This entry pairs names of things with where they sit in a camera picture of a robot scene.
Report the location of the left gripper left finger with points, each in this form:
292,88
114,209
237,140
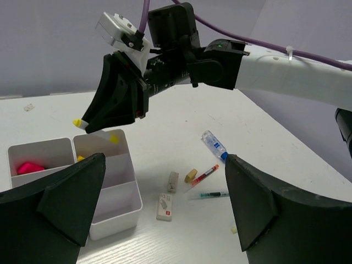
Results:
48,220

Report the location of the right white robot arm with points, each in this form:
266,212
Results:
165,50

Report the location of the small yellow eraser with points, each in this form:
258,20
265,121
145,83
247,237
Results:
191,175

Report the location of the small tape scrap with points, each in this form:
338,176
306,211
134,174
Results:
29,107

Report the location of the right white organizer bin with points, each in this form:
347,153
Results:
119,204

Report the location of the left white organizer bin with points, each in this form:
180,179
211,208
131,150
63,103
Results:
54,155

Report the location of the dirty white eraser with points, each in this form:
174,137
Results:
173,182

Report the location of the green ink gel pen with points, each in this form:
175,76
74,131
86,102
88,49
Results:
208,195

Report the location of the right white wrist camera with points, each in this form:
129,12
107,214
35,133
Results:
121,34

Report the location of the red ink gel pen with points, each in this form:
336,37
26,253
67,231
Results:
199,179

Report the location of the clear blue spray bottle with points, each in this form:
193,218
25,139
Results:
214,145

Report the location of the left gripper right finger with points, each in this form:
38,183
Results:
281,223

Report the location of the white organizer bin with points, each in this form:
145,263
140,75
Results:
119,204
54,155

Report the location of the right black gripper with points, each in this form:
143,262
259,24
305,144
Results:
123,92

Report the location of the pink black highlighter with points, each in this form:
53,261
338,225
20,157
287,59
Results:
29,167

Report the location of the white staples box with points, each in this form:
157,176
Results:
165,207

